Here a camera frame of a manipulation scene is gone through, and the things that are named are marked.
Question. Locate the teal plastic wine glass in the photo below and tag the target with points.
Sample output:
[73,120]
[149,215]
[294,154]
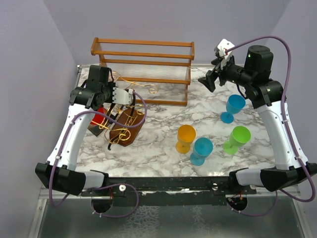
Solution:
[203,147]

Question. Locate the green plastic wine glass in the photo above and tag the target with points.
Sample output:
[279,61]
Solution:
[239,136]

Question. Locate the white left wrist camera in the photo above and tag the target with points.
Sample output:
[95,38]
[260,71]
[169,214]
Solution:
[122,97]

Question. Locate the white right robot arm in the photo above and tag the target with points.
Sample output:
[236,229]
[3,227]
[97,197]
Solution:
[291,165]

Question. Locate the red plastic wine glass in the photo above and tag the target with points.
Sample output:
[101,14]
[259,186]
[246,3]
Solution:
[98,119]

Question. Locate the black mounting rail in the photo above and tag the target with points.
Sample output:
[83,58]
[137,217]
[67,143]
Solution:
[167,191]

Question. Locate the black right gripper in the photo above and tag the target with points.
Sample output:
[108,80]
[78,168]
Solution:
[209,80]

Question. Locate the wooden wine glass rack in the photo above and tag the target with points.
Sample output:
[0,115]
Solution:
[160,71]

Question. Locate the gold wire glass holder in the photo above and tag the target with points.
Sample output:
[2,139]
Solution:
[126,124]

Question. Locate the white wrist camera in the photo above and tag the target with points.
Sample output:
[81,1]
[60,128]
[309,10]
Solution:
[122,97]
[223,52]

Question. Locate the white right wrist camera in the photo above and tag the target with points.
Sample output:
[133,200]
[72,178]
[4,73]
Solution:
[223,52]

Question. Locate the dark book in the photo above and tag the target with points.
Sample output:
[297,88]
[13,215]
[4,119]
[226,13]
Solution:
[95,129]

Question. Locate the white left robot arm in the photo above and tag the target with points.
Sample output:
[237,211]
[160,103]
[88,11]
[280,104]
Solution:
[58,172]

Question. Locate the orange plastic wine glass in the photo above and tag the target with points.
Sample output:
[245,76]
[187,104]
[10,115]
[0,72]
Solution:
[185,137]

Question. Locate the blue plastic wine glass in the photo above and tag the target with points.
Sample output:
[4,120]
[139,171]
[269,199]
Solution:
[234,105]

